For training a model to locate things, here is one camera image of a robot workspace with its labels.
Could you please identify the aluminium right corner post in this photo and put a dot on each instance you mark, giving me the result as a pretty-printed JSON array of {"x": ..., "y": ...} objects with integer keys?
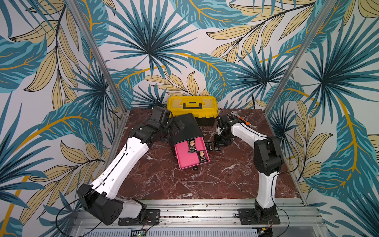
[{"x": 309, "y": 37}]

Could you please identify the orange black pliers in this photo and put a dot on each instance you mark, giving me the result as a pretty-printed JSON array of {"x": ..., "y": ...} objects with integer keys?
[{"x": 237, "y": 116}]

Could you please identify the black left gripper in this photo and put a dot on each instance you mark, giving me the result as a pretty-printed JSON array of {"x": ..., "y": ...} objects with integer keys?
[{"x": 176, "y": 129}]

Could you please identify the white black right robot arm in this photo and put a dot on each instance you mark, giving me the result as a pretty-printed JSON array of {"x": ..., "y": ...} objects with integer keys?
[{"x": 268, "y": 160}]

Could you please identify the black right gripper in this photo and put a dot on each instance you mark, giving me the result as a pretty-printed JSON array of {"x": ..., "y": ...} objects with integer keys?
[{"x": 224, "y": 138}]

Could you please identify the black cookie packet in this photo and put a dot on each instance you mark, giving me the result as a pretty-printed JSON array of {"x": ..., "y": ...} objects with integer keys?
[
  {"x": 209, "y": 146},
  {"x": 192, "y": 146},
  {"x": 202, "y": 157}
]

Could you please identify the black drawer cabinet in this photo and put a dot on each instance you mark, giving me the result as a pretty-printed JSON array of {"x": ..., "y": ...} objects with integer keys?
[{"x": 191, "y": 131}]

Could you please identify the yellow black toolbox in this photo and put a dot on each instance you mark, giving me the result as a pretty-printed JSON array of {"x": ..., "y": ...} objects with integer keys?
[{"x": 203, "y": 108}]

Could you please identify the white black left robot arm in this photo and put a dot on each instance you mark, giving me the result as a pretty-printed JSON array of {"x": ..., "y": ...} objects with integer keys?
[{"x": 99, "y": 198}]

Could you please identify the aluminium corner post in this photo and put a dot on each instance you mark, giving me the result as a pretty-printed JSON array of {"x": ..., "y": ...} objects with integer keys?
[
  {"x": 309, "y": 37},
  {"x": 81, "y": 21}
]

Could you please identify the aluminium front rail base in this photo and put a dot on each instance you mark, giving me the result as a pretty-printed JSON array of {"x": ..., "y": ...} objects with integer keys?
[{"x": 231, "y": 218}]

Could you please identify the aluminium left corner post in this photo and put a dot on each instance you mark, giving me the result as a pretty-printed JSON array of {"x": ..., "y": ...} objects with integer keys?
[{"x": 81, "y": 21}]

